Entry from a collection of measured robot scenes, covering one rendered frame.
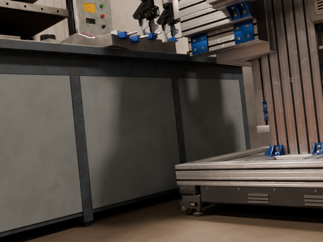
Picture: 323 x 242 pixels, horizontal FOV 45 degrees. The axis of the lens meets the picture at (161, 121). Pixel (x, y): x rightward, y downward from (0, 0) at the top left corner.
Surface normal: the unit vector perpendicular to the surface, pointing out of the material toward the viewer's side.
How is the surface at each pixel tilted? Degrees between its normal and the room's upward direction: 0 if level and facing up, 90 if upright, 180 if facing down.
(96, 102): 90
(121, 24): 90
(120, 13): 90
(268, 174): 90
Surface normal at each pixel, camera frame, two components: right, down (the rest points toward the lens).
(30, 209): 0.68, -0.09
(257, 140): -0.65, 0.05
